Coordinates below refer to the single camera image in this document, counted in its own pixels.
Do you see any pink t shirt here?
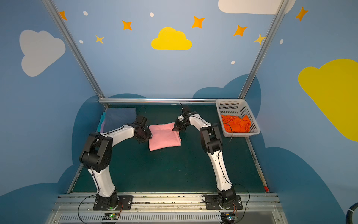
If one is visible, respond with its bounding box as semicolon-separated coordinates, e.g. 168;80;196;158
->
149;122;181;151

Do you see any white plastic laundry basket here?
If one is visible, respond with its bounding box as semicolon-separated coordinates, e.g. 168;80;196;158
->
215;99;261;138

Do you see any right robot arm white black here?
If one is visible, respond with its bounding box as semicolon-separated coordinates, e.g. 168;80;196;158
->
172;106;237;208

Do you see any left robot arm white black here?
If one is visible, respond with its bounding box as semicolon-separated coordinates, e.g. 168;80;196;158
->
79;116;152;210

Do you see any folded grey blue t shirt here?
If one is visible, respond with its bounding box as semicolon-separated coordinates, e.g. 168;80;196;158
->
102;108;137;132

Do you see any folded teal t shirt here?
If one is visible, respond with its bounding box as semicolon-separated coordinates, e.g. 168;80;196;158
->
97;112;106;133

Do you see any orange t shirt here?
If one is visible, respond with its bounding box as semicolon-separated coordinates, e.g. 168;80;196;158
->
221;115;251;133

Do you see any left green circuit board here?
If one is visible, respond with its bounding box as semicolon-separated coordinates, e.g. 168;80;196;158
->
102;213;120;222

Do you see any green circuit board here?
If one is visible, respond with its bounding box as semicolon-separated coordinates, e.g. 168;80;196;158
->
102;213;120;222
220;213;237;224

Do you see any right green circuit board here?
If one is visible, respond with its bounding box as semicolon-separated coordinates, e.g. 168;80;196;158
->
220;213;237;224

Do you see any aluminium frame back crossbar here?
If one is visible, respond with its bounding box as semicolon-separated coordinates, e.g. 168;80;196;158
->
98;98;242;105

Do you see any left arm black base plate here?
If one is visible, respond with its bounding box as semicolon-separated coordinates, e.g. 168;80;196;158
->
93;196;133;211

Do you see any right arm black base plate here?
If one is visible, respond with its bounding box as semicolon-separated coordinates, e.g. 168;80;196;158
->
201;194;243;210

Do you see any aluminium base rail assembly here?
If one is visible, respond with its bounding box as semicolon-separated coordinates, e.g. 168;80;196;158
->
46;192;288;224

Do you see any aluminium frame right post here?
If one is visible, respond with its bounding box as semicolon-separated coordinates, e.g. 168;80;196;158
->
235;0;289;109

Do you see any aluminium frame post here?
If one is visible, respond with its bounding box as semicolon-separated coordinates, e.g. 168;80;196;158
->
235;0;289;109
42;0;105;99

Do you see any aluminium frame left post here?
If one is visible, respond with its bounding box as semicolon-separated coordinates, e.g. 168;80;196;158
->
42;0;105;99

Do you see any black hose bottom right corner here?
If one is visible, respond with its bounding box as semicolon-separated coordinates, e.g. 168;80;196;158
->
345;202;358;224

